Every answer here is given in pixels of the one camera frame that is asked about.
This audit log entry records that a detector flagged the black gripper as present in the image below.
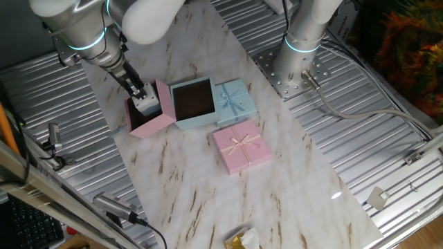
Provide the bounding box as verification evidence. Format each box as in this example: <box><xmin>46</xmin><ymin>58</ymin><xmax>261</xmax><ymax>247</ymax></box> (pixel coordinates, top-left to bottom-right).
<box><xmin>109</xmin><ymin>60</ymin><xmax>148</xmax><ymax>101</ymax></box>

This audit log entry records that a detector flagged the grey push button switch box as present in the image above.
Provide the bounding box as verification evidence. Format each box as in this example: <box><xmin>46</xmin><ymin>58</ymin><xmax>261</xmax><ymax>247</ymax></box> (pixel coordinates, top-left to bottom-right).
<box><xmin>131</xmin><ymin>82</ymin><xmax>163</xmax><ymax>117</ymax></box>

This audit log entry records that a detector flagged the pink open gift box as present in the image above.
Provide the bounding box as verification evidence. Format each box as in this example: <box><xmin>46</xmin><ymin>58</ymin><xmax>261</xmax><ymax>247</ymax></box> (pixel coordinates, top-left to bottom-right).
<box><xmin>124</xmin><ymin>78</ymin><xmax>177</xmax><ymax>139</ymax></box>

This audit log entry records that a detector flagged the blue open gift box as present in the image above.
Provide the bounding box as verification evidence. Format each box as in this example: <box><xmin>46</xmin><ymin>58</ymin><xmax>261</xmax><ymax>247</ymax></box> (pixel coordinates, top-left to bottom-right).
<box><xmin>170</xmin><ymin>75</ymin><xmax>221</xmax><ymax>131</ymax></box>

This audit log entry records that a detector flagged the blue box lid with bow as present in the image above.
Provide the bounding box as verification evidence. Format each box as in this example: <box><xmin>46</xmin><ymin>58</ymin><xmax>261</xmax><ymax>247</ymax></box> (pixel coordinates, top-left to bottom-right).
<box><xmin>214</xmin><ymin>78</ymin><xmax>259</xmax><ymax>128</ymax></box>

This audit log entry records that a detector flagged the pink box lid with bow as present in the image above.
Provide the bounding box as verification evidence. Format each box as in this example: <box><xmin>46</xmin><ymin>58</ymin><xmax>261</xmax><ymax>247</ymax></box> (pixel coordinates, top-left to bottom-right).
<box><xmin>212</xmin><ymin>119</ymin><xmax>273</xmax><ymax>176</ymax></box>

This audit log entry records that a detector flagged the white marble pattern mat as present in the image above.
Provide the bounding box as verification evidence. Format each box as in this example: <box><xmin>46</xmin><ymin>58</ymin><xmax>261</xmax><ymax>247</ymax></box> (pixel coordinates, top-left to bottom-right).
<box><xmin>81</xmin><ymin>0</ymin><xmax>384</xmax><ymax>249</ymax></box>

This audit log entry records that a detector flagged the orange tube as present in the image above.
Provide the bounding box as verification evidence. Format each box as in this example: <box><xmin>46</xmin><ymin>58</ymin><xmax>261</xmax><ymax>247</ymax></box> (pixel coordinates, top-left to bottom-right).
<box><xmin>0</xmin><ymin>102</ymin><xmax>20</xmax><ymax>155</ymax></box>

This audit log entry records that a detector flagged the black keyboard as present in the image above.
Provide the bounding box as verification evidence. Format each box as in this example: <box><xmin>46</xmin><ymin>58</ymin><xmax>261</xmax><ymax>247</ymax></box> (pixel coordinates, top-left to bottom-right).
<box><xmin>6</xmin><ymin>195</ymin><xmax>65</xmax><ymax>249</ymax></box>

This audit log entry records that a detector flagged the gold tissue pack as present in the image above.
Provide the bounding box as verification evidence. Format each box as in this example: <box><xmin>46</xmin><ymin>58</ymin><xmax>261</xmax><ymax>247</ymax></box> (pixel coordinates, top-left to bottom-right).
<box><xmin>224</xmin><ymin>227</ymin><xmax>261</xmax><ymax>249</ymax></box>

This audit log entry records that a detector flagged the colourful orange green cloth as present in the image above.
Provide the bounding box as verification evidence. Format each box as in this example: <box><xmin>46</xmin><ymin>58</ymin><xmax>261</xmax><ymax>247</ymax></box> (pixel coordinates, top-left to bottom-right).
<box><xmin>349</xmin><ymin>0</ymin><xmax>443</xmax><ymax>125</ymax></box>

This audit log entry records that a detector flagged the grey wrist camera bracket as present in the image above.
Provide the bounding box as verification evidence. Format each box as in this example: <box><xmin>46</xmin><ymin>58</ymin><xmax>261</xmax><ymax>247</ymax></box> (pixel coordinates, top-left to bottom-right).
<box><xmin>51</xmin><ymin>34</ymin><xmax>81</xmax><ymax>67</ymax></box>

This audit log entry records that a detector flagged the small camera on clamp mount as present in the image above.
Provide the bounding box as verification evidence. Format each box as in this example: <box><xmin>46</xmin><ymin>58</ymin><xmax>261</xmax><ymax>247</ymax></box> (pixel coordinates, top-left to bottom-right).
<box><xmin>47</xmin><ymin>122</ymin><xmax>64</xmax><ymax>152</ymax></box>

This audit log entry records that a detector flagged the ribbed silver camera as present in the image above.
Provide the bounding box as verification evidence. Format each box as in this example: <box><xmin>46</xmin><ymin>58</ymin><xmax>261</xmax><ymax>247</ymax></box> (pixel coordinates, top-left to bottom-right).
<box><xmin>92</xmin><ymin>192</ymin><xmax>139</xmax><ymax>224</ymax></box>

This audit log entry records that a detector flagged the black camera cable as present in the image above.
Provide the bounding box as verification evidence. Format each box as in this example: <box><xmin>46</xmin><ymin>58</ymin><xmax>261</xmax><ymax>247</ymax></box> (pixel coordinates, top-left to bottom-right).
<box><xmin>136</xmin><ymin>216</ymin><xmax>169</xmax><ymax>249</ymax></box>

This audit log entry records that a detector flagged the perforated metal robot base plate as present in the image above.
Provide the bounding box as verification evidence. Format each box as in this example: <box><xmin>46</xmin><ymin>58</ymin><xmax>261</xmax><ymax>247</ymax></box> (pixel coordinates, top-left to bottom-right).
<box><xmin>252</xmin><ymin>44</ymin><xmax>332</xmax><ymax>101</ymax></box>

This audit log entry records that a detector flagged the thick grey cable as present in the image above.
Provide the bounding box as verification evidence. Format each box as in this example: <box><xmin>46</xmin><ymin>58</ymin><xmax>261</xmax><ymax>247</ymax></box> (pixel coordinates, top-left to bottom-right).
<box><xmin>300</xmin><ymin>68</ymin><xmax>443</xmax><ymax>139</ymax></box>

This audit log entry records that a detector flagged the small metal bracket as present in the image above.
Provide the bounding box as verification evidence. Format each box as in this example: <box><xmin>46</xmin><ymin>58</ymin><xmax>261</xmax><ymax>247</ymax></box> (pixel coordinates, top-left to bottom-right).
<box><xmin>404</xmin><ymin>151</ymin><xmax>423</xmax><ymax>166</ymax></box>

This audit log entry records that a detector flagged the short aluminium frame bar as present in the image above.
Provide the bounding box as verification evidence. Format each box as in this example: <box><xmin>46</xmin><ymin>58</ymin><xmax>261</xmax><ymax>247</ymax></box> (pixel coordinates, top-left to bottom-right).
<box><xmin>411</xmin><ymin>131</ymin><xmax>443</xmax><ymax>157</ymax></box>

